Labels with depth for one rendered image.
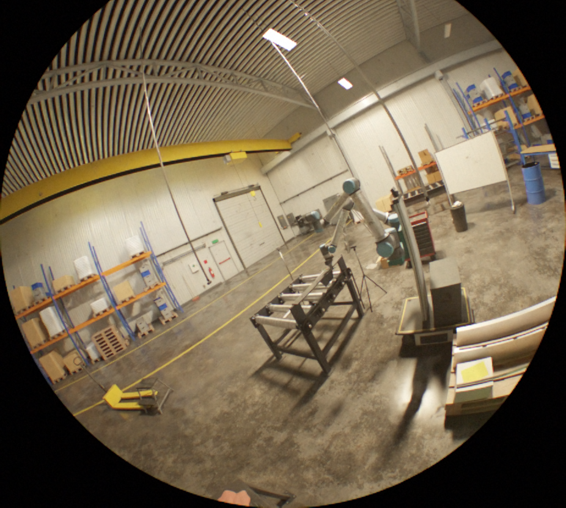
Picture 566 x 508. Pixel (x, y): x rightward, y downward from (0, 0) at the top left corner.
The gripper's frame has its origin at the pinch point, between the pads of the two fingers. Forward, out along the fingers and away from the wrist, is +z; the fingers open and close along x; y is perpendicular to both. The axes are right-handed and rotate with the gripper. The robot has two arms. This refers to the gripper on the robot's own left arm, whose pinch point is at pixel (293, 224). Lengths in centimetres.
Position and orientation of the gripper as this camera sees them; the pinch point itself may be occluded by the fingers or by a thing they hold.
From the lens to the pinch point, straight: 215.4
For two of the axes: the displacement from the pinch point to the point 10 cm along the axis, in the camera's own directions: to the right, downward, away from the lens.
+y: 6.1, -3.2, 7.2
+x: -4.2, -9.1, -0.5
